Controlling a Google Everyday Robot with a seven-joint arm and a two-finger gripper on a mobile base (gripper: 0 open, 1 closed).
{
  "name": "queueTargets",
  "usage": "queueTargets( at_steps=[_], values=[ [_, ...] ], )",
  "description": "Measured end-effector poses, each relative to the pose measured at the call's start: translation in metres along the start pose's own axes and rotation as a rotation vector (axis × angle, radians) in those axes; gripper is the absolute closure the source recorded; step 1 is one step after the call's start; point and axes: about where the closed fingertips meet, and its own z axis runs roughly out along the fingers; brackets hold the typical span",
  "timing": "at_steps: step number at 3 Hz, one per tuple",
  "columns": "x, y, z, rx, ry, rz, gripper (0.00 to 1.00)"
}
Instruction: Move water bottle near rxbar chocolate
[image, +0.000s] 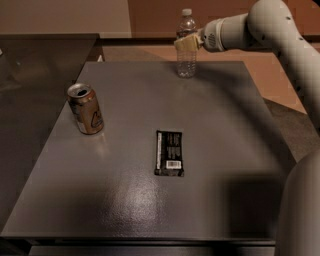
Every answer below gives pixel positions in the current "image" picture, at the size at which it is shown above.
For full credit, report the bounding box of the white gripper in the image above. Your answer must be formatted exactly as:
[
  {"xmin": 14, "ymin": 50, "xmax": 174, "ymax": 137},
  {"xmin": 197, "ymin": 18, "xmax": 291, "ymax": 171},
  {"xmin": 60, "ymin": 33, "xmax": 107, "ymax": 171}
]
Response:
[{"xmin": 174, "ymin": 19, "xmax": 223, "ymax": 52}]

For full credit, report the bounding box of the clear plastic water bottle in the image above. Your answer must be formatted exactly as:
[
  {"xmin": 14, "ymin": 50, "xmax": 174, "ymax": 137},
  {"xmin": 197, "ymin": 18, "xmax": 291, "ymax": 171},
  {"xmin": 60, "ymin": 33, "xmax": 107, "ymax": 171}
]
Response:
[{"xmin": 176, "ymin": 8, "xmax": 197, "ymax": 78}]

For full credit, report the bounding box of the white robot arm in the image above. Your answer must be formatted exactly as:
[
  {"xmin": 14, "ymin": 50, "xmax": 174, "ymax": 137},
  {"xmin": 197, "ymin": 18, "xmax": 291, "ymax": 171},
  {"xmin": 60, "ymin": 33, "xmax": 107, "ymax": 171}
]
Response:
[{"xmin": 174, "ymin": 0, "xmax": 320, "ymax": 256}]

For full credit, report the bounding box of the black rxbar chocolate wrapper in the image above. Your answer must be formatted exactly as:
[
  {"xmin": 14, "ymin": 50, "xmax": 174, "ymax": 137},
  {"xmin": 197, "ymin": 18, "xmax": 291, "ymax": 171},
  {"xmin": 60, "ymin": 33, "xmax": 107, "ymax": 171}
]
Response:
[{"xmin": 154, "ymin": 131, "xmax": 184, "ymax": 177}]

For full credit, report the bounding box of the orange soda can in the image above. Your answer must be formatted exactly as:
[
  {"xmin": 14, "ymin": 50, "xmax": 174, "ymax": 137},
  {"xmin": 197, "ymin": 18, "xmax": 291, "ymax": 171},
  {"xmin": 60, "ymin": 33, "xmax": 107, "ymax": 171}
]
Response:
[{"xmin": 67, "ymin": 83, "xmax": 104, "ymax": 135}]

